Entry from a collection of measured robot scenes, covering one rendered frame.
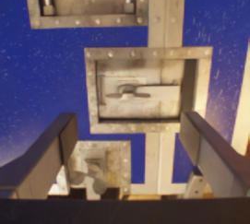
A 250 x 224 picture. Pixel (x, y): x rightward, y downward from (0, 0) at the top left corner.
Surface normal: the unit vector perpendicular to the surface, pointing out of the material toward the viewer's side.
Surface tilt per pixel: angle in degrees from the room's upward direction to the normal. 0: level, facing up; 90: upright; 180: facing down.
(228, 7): 90
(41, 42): 90
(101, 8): 90
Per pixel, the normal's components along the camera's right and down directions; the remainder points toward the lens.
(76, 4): 0.00, 0.29
